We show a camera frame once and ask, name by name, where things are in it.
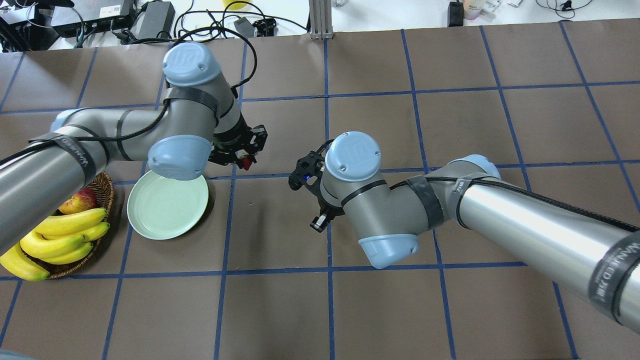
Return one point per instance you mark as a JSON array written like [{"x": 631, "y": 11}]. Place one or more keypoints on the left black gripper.
[{"x": 231, "y": 141}]

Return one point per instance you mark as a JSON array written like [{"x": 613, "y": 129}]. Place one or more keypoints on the woven wicker basket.
[{"x": 103, "y": 187}]

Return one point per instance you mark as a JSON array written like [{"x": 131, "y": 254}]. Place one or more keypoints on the yellow banana bunch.
[{"x": 58, "y": 240}]

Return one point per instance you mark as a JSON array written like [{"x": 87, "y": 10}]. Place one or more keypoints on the aluminium frame post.
[{"x": 320, "y": 17}]

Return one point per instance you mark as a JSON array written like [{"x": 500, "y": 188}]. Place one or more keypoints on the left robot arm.
[{"x": 200, "y": 121}]

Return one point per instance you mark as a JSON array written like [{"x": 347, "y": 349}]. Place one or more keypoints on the small black charger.
[{"x": 245, "y": 27}]

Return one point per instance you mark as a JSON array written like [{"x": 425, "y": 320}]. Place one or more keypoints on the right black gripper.
[{"x": 327, "y": 209}]

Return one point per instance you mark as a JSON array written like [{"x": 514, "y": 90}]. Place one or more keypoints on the black power adapter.
[{"x": 155, "y": 20}]

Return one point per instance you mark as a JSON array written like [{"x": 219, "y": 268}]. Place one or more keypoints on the red apple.
[{"x": 81, "y": 201}]

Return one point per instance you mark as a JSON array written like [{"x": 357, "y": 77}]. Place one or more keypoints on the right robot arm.
[{"x": 592, "y": 255}]

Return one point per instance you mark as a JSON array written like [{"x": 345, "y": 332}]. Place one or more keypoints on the light green plate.
[{"x": 160, "y": 208}]

